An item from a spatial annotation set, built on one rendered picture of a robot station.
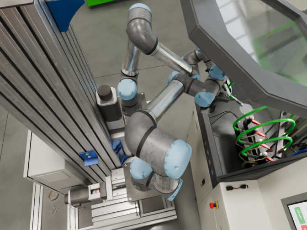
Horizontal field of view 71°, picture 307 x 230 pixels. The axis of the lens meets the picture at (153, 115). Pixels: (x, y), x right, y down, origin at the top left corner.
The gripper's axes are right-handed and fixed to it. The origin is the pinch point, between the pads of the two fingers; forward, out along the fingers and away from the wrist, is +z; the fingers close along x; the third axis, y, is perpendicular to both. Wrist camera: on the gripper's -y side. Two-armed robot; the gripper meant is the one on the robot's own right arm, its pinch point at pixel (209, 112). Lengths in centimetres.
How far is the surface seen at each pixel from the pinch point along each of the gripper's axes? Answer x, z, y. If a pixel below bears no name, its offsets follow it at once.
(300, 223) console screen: 60, 3, -29
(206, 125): -4.6, 25.7, -3.9
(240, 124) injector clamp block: -1.3, 22.7, -25.9
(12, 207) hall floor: 22, 121, 181
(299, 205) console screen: 53, 0, -30
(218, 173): 29.2, 25.7, -4.7
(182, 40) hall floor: -203, 121, -23
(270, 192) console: 44, 15, -27
